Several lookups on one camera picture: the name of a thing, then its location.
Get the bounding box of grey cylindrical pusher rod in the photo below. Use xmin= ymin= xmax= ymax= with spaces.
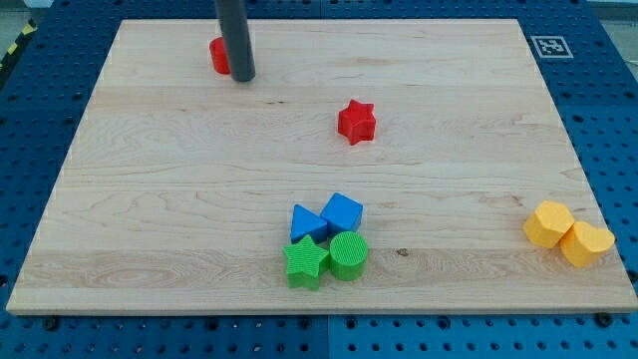
xmin=214 ymin=0 xmax=255 ymax=83

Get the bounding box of red cylinder block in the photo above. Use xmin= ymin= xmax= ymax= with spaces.
xmin=208 ymin=37 xmax=231 ymax=75

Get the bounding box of green cylinder block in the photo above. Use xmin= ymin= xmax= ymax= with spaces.
xmin=329 ymin=231 xmax=369 ymax=281

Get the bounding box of white fiducial marker tag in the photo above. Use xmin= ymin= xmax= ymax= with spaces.
xmin=530 ymin=35 xmax=573 ymax=59

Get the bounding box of red star block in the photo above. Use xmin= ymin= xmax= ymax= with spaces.
xmin=338 ymin=99 xmax=376 ymax=146

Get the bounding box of blue triangle block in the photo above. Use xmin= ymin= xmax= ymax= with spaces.
xmin=290 ymin=204 xmax=328 ymax=244

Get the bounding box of blue cube block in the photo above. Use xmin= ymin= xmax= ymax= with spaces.
xmin=320 ymin=192 xmax=364 ymax=237

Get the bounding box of green star block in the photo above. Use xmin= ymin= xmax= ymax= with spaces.
xmin=283 ymin=234 xmax=330 ymax=291

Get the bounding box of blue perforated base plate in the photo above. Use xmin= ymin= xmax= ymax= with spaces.
xmin=1 ymin=0 xmax=637 ymax=358

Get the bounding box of yellow heart block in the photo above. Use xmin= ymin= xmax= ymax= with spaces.
xmin=559 ymin=221 xmax=615 ymax=267

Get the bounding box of wooden board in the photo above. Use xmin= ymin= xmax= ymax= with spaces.
xmin=6 ymin=19 xmax=637 ymax=316

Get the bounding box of yellow hexagon block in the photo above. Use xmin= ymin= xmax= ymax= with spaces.
xmin=522 ymin=200 xmax=575 ymax=248

